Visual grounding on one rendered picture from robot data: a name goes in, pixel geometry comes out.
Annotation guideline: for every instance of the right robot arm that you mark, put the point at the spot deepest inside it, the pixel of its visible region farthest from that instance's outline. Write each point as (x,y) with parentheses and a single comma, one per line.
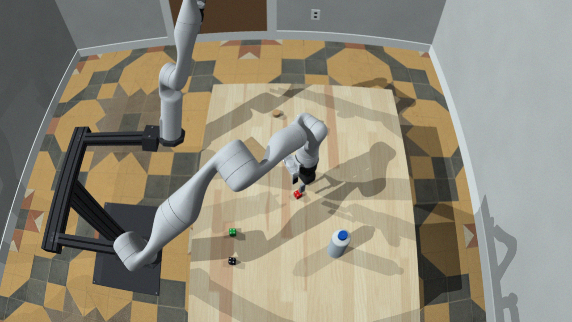
(238,168)

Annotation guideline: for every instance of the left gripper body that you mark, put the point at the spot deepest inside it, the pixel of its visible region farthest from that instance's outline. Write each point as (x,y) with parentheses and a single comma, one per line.
(201,4)

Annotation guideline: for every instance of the grey bottle with blue cap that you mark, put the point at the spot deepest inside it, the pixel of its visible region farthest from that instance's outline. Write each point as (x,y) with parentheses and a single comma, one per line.
(339,242)

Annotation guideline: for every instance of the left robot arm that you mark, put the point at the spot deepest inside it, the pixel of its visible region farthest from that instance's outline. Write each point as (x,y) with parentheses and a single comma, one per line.
(173,77)

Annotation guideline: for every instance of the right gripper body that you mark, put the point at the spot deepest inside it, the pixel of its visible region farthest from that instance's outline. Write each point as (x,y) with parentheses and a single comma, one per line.
(304,168)

